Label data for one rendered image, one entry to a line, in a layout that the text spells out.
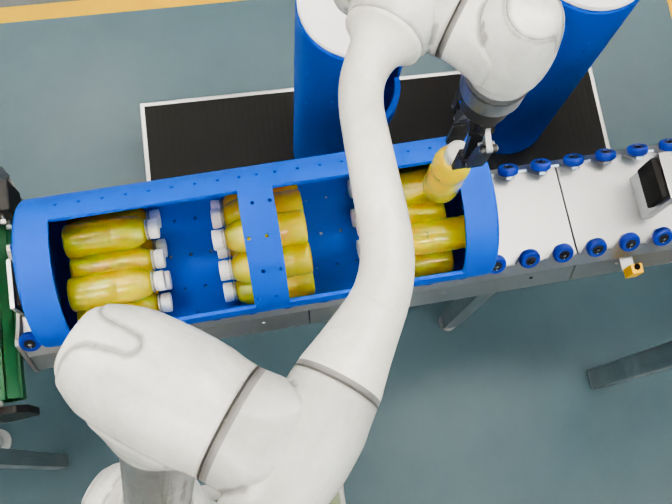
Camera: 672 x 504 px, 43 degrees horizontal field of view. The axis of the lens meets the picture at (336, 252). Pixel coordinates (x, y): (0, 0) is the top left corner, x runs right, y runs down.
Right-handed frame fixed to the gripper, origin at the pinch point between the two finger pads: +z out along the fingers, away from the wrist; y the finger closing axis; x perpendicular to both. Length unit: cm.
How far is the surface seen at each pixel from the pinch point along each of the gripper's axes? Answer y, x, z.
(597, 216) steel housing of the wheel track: -2, -41, 52
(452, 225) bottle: -4.3, -3.7, 32.0
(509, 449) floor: -49, -34, 144
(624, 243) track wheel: -10, -43, 47
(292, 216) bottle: 1.3, 27.0, 28.0
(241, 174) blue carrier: 10.1, 35.1, 25.1
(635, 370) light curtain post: -34, -64, 107
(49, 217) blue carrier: 7, 70, 23
